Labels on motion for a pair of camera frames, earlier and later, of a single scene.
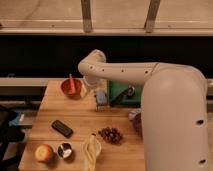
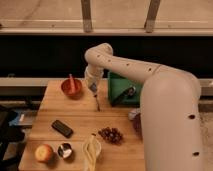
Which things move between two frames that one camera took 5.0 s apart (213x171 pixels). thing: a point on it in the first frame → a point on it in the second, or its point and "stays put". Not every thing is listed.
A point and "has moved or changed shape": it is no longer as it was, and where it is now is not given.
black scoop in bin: (129, 93) stays put
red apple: (43, 152) stays put
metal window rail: (105, 27) stays put
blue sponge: (101, 98) has moved or changed shape
